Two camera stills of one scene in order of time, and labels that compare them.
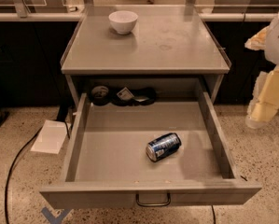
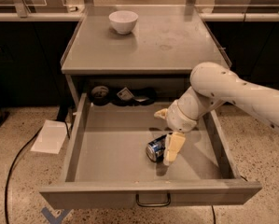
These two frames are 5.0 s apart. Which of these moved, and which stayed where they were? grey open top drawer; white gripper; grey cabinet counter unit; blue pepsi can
Moved: white gripper
Stayed: grey cabinet counter unit; grey open top drawer; blue pepsi can
